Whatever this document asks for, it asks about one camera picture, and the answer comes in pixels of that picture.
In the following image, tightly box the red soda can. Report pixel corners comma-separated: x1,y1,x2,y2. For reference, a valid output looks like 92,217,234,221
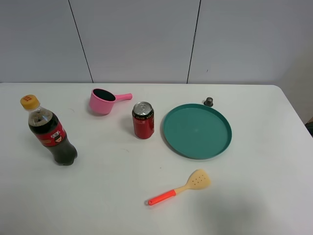
132,101,155,139

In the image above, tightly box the teal round plate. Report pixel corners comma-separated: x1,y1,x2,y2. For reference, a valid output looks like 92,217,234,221
162,104,232,160

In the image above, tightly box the small grey capsule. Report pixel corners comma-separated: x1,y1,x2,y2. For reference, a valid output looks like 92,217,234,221
203,97,213,107

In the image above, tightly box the pink plastic scoop cup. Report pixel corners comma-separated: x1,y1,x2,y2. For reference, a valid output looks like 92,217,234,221
89,89,133,115

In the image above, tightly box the cola bottle yellow cap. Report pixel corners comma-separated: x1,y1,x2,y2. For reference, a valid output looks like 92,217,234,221
20,94,77,165

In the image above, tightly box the beige spatula orange handle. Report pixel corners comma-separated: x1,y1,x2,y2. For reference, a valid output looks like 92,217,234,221
147,169,211,206

